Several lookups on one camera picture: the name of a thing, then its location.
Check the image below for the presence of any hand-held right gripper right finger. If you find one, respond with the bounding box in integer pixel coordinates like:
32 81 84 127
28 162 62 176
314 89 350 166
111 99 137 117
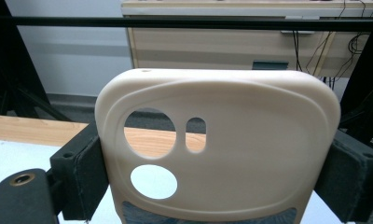
313 129 373 224

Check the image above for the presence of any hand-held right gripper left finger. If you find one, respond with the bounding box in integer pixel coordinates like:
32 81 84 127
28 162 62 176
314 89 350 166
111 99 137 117
49 121 110 222

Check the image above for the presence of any beige phone case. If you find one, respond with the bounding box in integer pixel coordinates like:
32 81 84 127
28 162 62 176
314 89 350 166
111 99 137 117
94 67 342 224

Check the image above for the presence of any black metal stand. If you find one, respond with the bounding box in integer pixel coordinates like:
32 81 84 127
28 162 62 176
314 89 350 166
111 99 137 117
0 0 72 122
338 3 373 154

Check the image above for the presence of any grey green desk label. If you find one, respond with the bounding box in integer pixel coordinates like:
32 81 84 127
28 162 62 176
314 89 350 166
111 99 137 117
252 60 290 71

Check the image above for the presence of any white power strip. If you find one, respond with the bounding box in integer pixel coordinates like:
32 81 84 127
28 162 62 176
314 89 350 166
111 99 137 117
280 30 316 35

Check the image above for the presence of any black horizontal bar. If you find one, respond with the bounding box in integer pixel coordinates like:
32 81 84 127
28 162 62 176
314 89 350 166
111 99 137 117
0 16 373 33

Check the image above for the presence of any light wooden desk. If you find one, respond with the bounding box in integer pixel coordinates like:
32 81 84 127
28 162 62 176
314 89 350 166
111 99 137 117
120 0 373 79

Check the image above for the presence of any bundle of black cables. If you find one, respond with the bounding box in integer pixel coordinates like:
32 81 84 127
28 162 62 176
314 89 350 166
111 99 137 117
291 0 373 90

